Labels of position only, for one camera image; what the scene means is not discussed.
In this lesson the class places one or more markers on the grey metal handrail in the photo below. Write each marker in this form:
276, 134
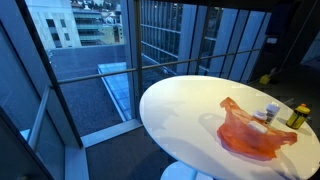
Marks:
160, 64

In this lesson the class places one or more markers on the orange plastic bag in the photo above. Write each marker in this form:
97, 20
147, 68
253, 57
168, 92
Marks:
246, 140

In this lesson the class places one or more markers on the small jar with white lid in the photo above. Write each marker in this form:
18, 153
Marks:
260, 115

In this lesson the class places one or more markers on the white tube with barcode label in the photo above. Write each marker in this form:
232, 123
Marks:
272, 111

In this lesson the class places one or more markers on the dark bottle with yellow cap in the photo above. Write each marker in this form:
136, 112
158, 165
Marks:
296, 117

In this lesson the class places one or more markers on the dark window frame post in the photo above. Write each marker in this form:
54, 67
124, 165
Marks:
50, 70

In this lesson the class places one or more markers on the white table pedestal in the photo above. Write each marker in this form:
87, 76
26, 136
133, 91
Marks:
180, 171

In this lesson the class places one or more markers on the yellow object on floor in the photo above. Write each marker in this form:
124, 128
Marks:
264, 79

